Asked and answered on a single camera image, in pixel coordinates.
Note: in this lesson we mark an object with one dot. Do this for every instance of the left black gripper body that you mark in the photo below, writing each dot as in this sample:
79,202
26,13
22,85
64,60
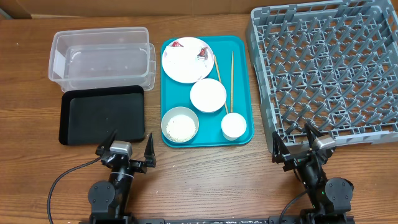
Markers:
138,164

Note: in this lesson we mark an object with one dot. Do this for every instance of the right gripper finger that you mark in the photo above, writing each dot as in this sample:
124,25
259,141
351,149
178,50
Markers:
280,153
312,133

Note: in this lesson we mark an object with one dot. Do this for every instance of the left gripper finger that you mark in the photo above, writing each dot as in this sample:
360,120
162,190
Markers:
106,144
149,154

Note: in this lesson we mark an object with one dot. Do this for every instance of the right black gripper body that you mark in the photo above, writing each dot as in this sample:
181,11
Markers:
301,157

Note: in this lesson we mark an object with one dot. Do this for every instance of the white rice pile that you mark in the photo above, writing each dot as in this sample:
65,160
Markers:
181,128

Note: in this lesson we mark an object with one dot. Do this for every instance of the grey bowl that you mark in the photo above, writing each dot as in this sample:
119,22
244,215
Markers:
177,111

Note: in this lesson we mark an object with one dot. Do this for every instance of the white cup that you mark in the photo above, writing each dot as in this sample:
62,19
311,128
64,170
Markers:
233,126

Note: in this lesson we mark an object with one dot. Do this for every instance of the white shallow bowl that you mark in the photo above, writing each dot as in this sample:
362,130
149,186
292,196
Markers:
208,95

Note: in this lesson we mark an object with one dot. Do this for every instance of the white napkin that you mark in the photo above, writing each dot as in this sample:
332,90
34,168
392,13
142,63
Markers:
183,57

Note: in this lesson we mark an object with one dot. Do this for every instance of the red snack wrapper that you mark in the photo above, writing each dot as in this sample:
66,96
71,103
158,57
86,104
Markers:
203,54

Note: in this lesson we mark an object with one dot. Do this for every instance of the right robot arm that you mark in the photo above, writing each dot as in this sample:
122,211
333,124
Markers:
330,198

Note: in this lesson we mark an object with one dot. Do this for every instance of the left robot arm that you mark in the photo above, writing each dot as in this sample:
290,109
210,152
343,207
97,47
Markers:
109,198

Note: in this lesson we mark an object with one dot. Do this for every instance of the grey dishwasher rack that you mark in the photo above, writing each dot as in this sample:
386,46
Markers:
331,64

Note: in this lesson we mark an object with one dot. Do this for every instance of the clear plastic waste bin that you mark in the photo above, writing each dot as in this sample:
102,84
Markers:
102,58

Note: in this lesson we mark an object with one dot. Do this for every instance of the black rectangular tray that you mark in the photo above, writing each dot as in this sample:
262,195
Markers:
90,116

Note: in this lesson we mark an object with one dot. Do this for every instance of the right wooden chopstick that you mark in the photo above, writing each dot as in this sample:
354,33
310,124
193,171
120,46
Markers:
232,82

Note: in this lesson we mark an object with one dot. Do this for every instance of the wooden chopstick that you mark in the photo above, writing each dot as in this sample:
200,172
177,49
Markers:
232,82
219,79

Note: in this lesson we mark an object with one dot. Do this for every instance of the teal serving tray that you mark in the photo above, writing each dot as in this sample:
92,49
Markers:
230,52

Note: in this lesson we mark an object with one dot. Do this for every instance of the large white plate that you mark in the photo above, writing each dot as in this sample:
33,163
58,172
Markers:
190,74

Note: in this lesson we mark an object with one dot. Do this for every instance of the left wooden chopstick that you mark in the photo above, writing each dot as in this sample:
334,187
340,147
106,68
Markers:
219,79

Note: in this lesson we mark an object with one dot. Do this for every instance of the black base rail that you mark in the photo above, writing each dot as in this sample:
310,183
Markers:
270,220

